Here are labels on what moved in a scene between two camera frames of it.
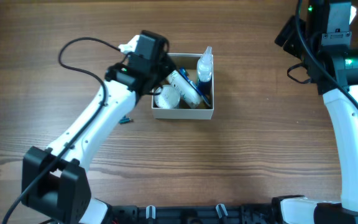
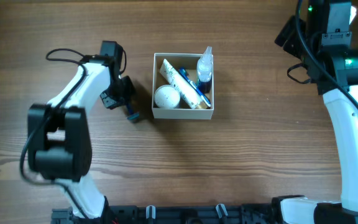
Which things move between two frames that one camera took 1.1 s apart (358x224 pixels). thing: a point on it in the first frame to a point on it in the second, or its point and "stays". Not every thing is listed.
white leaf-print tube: (186, 91) stays
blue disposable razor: (124, 120) to (133, 115)
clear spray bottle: (205, 70) stays
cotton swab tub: (169, 97) stays
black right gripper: (289, 45) stays
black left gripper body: (165, 67) to (110, 97)
